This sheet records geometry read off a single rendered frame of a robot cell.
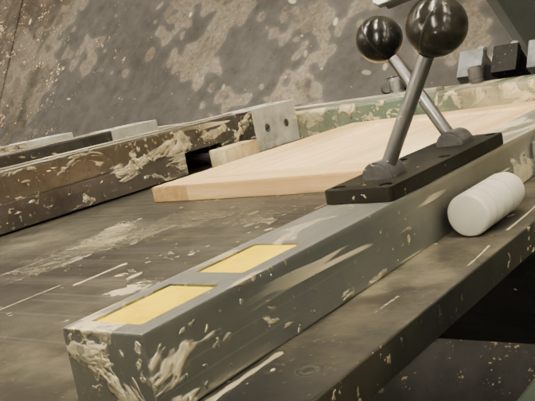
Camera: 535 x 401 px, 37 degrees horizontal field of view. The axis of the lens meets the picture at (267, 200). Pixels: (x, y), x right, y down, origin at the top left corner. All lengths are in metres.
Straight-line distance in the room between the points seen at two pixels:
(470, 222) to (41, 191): 0.59
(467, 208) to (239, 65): 2.48
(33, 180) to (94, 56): 2.71
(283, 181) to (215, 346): 0.49
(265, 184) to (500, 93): 0.50
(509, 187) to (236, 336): 0.28
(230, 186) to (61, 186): 0.23
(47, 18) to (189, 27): 1.06
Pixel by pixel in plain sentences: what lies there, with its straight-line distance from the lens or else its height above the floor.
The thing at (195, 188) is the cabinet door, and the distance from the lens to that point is 0.92.
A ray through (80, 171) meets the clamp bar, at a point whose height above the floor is 1.31.
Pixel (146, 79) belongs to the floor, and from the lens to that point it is 3.32.
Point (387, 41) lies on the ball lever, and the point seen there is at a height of 1.43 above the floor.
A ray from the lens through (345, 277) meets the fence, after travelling 0.44.
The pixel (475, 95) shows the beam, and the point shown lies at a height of 0.90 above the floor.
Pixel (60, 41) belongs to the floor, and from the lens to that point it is 3.95.
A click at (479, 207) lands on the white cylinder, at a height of 1.43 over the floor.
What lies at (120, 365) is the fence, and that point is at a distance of 0.34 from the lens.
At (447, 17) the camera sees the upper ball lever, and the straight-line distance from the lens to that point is 0.49.
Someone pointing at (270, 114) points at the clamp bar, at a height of 0.98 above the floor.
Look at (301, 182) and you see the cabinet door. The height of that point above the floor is 1.28.
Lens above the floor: 1.89
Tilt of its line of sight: 47 degrees down
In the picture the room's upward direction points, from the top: 57 degrees counter-clockwise
